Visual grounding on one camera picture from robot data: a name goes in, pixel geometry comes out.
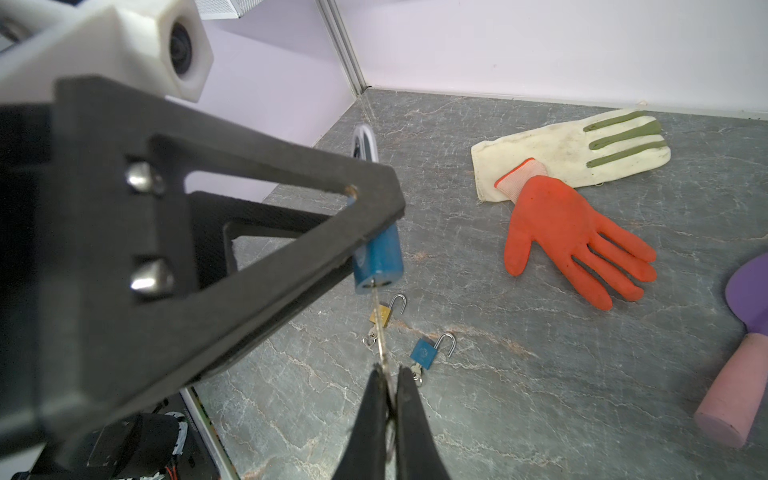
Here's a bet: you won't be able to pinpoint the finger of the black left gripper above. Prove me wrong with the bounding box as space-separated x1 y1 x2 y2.
190 192 354 383

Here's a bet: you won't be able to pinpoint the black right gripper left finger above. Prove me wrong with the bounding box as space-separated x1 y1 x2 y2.
332 365 390 480

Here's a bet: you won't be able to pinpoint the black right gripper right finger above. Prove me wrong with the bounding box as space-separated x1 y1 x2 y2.
395 366 450 480

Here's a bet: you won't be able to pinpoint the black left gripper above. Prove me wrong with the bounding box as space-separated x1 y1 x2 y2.
1 76 405 456

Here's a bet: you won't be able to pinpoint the silver key for blue padlock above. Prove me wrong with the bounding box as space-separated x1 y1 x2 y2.
370 279 396 411

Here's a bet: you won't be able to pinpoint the silver key for small padlock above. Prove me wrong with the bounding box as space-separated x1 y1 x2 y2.
410 364 423 388

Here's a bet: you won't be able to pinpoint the brass padlock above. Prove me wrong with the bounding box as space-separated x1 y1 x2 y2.
369 294 408 327

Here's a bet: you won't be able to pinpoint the small white mesh basket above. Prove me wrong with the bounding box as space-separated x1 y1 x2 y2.
195 0 262 20

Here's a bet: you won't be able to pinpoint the red rubber glove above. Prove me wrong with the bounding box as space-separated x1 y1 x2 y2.
493 158 657 311

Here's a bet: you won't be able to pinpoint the cream glove green stripes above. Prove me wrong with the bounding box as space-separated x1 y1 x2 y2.
471 109 671 202

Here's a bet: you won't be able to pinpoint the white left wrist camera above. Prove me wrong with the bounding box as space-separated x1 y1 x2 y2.
1 1 214 103

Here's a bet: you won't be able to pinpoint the purple trowel pink handle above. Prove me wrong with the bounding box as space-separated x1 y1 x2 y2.
694 254 767 448

